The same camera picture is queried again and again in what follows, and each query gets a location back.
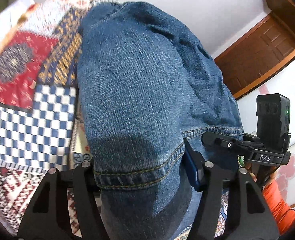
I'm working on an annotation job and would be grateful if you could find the black camera box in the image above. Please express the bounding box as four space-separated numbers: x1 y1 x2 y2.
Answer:
256 93 291 151

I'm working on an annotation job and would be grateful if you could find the person right hand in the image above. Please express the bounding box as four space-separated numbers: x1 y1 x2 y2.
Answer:
244 163 279 190

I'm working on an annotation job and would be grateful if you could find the orange sleeve forearm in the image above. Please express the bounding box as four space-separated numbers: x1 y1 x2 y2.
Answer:
262 180 295 235

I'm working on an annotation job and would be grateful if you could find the brown wooden door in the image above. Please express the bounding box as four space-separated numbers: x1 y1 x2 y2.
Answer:
215 12 295 99

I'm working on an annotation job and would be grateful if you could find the patchwork quilt bedspread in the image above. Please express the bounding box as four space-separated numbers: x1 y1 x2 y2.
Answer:
0 0 230 238

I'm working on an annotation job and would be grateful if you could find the blue denim jacket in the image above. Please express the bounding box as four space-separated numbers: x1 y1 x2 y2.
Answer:
77 2 243 239

